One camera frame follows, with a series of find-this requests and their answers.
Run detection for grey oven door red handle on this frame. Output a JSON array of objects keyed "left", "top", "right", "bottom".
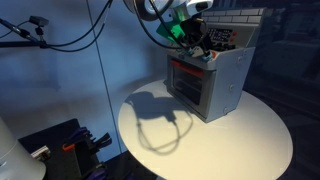
[{"left": 167, "top": 57, "right": 218, "bottom": 118}]

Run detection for silver metal tool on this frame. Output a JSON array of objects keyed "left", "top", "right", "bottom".
[{"left": 30, "top": 145, "right": 52, "bottom": 162}]

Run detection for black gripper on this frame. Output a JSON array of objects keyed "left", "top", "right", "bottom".
[{"left": 179, "top": 17, "right": 214, "bottom": 58}]

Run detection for black hanging cable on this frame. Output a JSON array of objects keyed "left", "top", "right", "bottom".
[{"left": 43, "top": 0, "right": 114, "bottom": 53}]

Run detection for black tool holder block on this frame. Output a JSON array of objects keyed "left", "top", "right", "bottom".
[{"left": 18, "top": 118, "right": 113, "bottom": 180}]

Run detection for orange handled tool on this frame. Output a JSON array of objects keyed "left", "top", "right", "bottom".
[{"left": 61, "top": 142, "right": 77, "bottom": 152}]

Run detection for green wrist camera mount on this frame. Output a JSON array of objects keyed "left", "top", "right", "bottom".
[{"left": 156, "top": 9, "right": 187, "bottom": 45}]

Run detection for white cylindrical base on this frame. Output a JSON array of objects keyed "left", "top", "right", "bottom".
[{"left": 0, "top": 116, "right": 47, "bottom": 180}]

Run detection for blue end stove knob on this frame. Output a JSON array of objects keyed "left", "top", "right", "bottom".
[{"left": 202, "top": 51, "right": 213, "bottom": 63}]

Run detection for grey toy stove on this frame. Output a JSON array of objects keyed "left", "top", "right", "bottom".
[{"left": 165, "top": 8, "right": 268, "bottom": 124}]

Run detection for purple handled tool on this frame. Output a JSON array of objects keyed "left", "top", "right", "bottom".
[{"left": 84, "top": 164, "right": 108, "bottom": 180}]

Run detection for black camera on stand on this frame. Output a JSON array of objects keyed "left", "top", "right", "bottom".
[{"left": 28, "top": 15, "right": 50, "bottom": 28}]

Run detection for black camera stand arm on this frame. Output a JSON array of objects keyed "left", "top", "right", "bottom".
[{"left": 0, "top": 18, "right": 48, "bottom": 50}]

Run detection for purple handled pliers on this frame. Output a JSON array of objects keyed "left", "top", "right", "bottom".
[{"left": 68, "top": 126, "right": 113, "bottom": 152}]

